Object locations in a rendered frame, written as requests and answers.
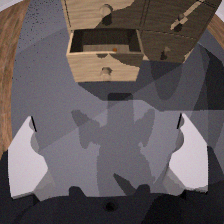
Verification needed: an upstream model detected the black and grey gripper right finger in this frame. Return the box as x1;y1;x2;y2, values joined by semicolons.
162;113;224;224

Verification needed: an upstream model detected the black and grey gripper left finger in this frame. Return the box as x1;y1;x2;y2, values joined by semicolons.
0;116;55;224

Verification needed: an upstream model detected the wooden chest of drawers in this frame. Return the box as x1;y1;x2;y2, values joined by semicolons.
61;0;222;63

